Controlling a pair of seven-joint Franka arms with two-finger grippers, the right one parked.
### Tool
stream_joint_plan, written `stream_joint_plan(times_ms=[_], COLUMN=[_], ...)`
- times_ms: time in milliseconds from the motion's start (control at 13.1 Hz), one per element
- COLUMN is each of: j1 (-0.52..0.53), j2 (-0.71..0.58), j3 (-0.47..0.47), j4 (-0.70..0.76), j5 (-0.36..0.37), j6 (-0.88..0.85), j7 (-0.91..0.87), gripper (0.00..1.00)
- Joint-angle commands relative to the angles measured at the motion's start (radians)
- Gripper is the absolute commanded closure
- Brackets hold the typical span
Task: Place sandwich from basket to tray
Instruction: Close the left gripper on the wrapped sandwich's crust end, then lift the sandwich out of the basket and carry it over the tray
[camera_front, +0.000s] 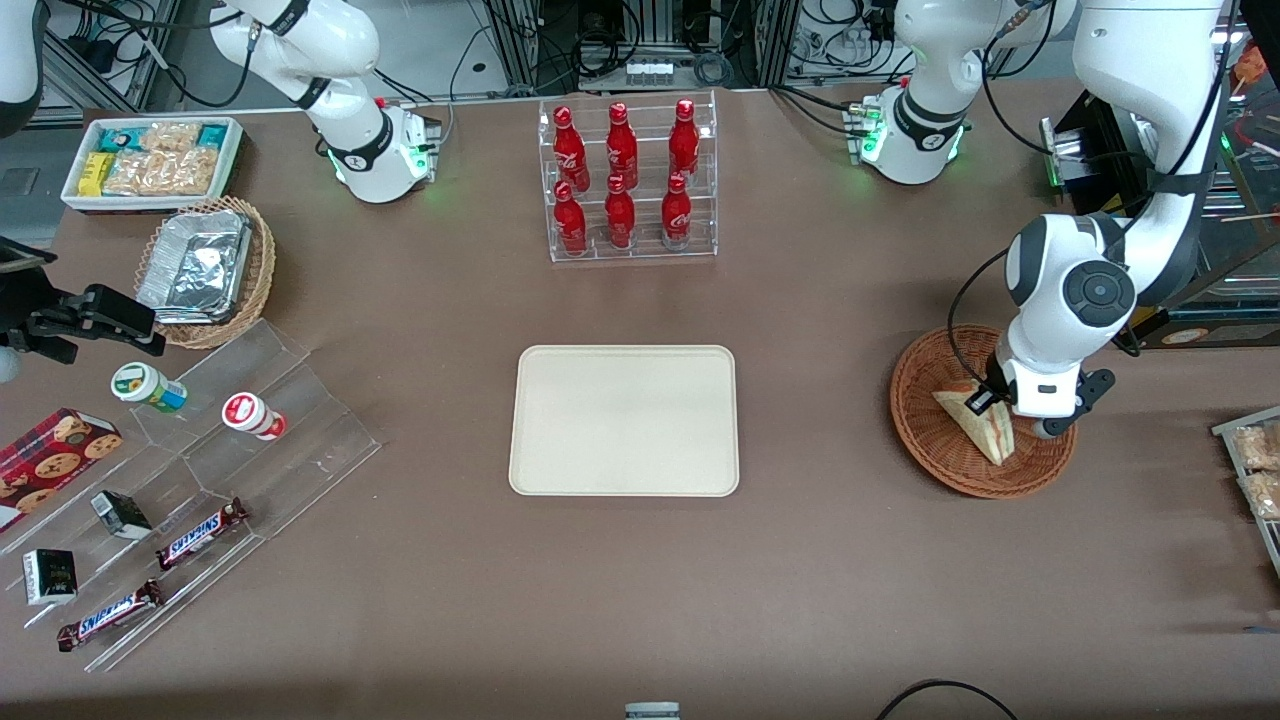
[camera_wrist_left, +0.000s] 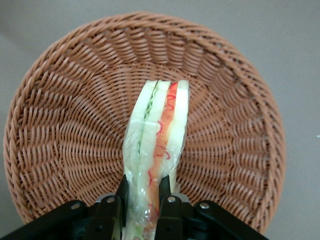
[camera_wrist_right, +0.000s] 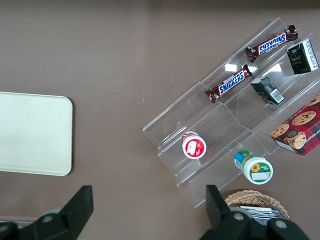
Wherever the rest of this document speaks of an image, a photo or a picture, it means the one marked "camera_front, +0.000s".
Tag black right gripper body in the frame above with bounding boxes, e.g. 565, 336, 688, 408
0, 238, 89, 365

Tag triangular sandwich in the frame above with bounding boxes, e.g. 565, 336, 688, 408
933, 383, 1015, 466

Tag brown round wicker basket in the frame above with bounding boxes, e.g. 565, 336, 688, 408
890, 323, 1078, 500

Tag tan wicker basket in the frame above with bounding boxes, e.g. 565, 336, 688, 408
133, 196, 277, 350

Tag metal tray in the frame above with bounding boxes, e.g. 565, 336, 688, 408
1211, 404, 1280, 582

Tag black sandwich press appliance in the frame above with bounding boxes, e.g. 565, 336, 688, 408
1039, 0, 1280, 351

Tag cream rectangular tray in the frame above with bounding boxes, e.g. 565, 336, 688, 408
508, 345, 740, 498

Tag green-lidded yogurt cup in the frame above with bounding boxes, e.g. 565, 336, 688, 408
110, 362, 189, 415

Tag foil-lidded aluminium container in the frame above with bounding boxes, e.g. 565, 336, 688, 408
136, 238, 248, 326

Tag white rectangular bin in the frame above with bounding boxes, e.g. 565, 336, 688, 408
62, 116, 245, 214

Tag clear beige cracker pack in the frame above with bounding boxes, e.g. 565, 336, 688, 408
158, 147, 220, 197
103, 150, 166, 197
140, 121, 202, 152

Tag red cookie box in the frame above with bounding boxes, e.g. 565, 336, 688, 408
0, 407, 124, 535

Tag red-lidded yogurt cup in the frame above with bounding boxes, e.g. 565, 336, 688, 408
221, 392, 289, 443

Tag small black white box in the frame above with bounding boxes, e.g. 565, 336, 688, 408
22, 548, 79, 608
90, 489, 154, 542

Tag clear acrylic step stand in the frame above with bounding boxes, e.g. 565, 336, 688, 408
128, 318, 382, 543
0, 440, 265, 674

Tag snickers chocolate bar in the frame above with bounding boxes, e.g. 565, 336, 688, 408
155, 497, 251, 572
56, 578, 167, 654

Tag clear bagged pastry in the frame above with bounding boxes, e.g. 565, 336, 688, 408
1233, 423, 1280, 472
1240, 470, 1280, 522

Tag red cola bottle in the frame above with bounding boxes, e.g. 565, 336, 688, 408
661, 172, 694, 250
604, 175, 638, 251
553, 107, 591, 193
606, 102, 640, 189
553, 180, 590, 257
668, 99, 701, 183

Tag clear acrylic bottle rack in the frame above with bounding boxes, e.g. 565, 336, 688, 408
538, 90, 719, 264

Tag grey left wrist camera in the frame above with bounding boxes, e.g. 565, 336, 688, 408
1034, 368, 1117, 440

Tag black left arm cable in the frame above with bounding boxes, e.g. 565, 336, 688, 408
946, 0, 1233, 393

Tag black cable on table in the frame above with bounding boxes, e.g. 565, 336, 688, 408
877, 679, 1018, 720

